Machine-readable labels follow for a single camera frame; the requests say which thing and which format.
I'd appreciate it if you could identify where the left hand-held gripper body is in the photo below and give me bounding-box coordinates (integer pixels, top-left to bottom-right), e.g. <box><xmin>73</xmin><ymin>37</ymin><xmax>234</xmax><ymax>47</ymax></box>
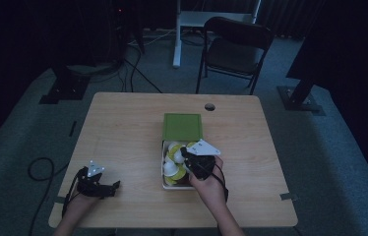
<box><xmin>76</xmin><ymin>159</ymin><xmax>114</xmax><ymax>199</ymax></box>

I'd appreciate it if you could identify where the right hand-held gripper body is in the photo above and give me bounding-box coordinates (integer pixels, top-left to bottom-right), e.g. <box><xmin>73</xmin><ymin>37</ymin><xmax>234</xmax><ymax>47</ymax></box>
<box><xmin>184</xmin><ymin>138</ymin><xmax>221</xmax><ymax>181</ymax></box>

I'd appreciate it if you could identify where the white coffee capsule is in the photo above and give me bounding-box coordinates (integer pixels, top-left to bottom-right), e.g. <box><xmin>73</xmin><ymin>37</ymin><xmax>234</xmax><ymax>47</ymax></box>
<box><xmin>172</xmin><ymin>149</ymin><xmax>187</xmax><ymax>165</ymax></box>

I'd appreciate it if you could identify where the pile of coffee capsules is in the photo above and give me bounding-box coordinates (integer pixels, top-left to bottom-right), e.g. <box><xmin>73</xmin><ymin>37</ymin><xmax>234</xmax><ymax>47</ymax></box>
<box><xmin>162</xmin><ymin>141</ymin><xmax>203</xmax><ymax>187</ymax></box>

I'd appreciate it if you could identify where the white box drawer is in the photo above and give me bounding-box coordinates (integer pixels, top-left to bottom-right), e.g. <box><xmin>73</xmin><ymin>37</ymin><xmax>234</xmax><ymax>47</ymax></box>
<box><xmin>160</xmin><ymin>140</ymin><xmax>206</xmax><ymax>191</ymax></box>

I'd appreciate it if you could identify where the person's left hand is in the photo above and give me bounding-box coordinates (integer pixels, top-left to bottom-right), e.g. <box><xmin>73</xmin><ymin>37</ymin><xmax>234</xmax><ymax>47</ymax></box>
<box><xmin>63</xmin><ymin>192</ymin><xmax>102</xmax><ymax>220</ymax></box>

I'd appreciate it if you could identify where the person's right hand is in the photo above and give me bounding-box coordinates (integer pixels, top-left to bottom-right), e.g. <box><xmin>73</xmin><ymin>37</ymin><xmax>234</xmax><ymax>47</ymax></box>
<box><xmin>188</xmin><ymin>154</ymin><xmax>228</xmax><ymax>208</ymax></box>

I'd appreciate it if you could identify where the black stand with square base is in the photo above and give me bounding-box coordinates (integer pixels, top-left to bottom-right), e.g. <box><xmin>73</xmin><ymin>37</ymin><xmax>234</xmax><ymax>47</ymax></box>
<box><xmin>38</xmin><ymin>60</ymin><xmax>92</xmax><ymax>105</ymax></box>

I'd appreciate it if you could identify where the black folding chair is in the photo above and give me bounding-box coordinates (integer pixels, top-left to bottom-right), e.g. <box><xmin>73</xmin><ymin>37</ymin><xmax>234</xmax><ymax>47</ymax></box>
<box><xmin>195</xmin><ymin>16</ymin><xmax>276</xmax><ymax>96</ymax></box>

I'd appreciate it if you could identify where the black slanted stand with base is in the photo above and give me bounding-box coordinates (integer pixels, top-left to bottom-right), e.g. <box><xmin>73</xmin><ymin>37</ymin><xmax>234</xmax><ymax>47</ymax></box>
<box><xmin>276</xmin><ymin>38</ymin><xmax>325</xmax><ymax>115</ymax></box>

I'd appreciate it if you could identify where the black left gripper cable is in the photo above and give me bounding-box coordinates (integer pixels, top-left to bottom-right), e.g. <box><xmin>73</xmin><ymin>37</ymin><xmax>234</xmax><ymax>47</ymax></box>
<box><xmin>61</xmin><ymin>166</ymin><xmax>89</xmax><ymax>218</ymax></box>

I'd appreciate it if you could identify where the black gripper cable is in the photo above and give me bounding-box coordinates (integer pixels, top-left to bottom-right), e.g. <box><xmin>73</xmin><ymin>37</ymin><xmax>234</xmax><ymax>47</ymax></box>
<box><xmin>61</xmin><ymin>166</ymin><xmax>89</xmax><ymax>218</ymax></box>
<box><xmin>201</xmin><ymin>163</ymin><xmax>229</xmax><ymax>203</ymax></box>

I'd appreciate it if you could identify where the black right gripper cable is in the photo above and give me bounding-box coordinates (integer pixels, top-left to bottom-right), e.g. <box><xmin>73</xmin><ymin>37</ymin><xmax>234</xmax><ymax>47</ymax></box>
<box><xmin>201</xmin><ymin>163</ymin><xmax>229</xmax><ymax>203</ymax></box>

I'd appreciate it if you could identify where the black looped floor cable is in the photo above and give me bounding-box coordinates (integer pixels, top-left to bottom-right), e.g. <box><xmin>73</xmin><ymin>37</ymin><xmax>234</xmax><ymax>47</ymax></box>
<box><xmin>27</xmin><ymin>156</ymin><xmax>71</xmax><ymax>236</ymax></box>

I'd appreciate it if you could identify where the black floor cables bundle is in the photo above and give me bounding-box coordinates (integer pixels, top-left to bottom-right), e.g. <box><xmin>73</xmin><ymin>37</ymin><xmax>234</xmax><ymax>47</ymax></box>
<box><xmin>116</xmin><ymin>42</ymin><xmax>164</xmax><ymax>94</ymax></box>

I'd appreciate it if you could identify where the white floor cable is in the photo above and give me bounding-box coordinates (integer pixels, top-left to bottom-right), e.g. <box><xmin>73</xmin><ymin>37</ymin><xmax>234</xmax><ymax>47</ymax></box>
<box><xmin>128</xmin><ymin>29</ymin><xmax>177</xmax><ymax>47</ymax></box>

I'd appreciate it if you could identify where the white desk frame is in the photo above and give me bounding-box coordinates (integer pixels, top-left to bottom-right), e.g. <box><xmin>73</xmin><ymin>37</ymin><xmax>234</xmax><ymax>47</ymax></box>
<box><xmin>171</xmin><ymin>0</ymin><xmax>263</xmax><ymax>69</ymax></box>

